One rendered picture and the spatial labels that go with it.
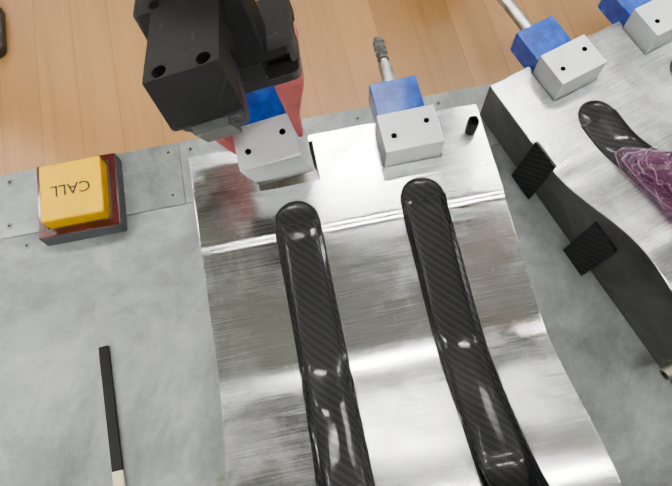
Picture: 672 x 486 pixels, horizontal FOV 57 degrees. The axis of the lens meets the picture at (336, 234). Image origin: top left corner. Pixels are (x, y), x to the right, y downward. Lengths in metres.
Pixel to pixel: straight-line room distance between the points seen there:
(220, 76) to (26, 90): 0.46
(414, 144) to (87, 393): 0.37
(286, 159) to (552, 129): 0.27
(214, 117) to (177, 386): 0.31
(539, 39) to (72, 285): 0.51
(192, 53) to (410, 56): 0.40
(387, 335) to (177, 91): 0.26
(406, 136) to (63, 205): 0.33
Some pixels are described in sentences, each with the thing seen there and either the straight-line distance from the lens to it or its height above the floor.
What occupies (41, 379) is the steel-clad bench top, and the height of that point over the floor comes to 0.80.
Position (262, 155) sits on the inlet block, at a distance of 0.49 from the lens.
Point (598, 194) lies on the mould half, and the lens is 0.59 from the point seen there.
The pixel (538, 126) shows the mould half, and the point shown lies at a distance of 0.62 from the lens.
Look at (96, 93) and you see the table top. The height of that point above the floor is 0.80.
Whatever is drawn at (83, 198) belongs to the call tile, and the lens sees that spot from 0.64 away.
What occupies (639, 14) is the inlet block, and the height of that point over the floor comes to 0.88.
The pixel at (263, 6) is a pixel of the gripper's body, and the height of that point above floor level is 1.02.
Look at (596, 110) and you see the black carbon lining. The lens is 0.65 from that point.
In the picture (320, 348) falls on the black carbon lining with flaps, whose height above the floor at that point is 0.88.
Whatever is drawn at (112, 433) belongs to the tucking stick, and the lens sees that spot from 0.61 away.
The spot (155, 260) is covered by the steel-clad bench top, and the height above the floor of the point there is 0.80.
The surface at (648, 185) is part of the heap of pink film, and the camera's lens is 0.59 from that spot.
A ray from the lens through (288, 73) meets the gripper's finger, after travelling 0.42.
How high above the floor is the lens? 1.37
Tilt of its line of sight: 70 degrees down
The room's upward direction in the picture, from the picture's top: 4 degrees counter-clockwise
